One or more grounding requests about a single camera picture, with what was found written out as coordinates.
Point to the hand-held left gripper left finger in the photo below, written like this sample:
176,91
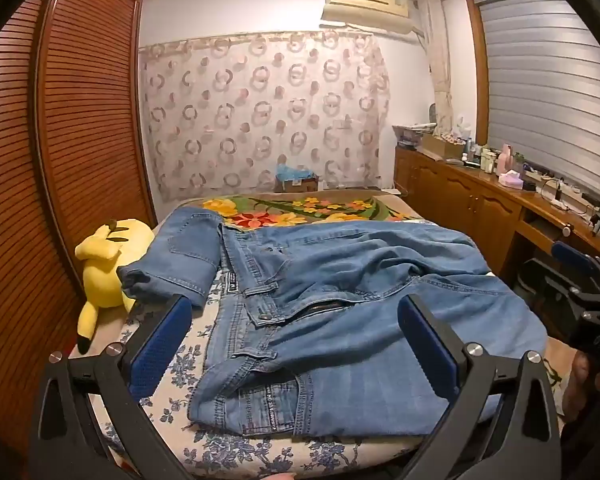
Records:
160,350

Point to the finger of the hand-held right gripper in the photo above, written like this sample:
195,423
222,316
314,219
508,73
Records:
575,255
562,285

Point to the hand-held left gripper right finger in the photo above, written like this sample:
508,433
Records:
427,355

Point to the blue denim pants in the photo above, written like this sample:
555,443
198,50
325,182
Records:
180,250
355,285

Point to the person's right hand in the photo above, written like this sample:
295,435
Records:
580,390

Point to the pink tissue box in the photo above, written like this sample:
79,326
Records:
511,181

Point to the pink bottle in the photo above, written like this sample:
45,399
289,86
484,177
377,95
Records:
506,157

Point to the wooden sideboard cabinet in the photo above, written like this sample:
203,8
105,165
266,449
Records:
460,195

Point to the blue floral bedsheet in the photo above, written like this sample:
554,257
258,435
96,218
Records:
230,460

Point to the row of cosmetic bottles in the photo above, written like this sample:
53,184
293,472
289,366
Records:
482,160

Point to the open cardboard box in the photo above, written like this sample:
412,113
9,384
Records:
442,147

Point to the grey window blind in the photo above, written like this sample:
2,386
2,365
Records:
545,85

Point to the colourful floral blanket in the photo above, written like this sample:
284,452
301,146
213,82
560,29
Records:
280,210

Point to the small cardboard box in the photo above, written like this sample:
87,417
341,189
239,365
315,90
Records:
300,185

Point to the tied beige curtain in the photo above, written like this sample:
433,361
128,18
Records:
442,85

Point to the blue plastic bag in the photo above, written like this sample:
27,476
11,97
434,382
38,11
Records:
290,170

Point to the wooden louvred wardrobe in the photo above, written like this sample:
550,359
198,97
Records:
80,135

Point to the wooden window frame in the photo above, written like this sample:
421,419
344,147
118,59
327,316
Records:
475,60

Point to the cream wall air conditioner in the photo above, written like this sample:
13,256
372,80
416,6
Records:
365,10

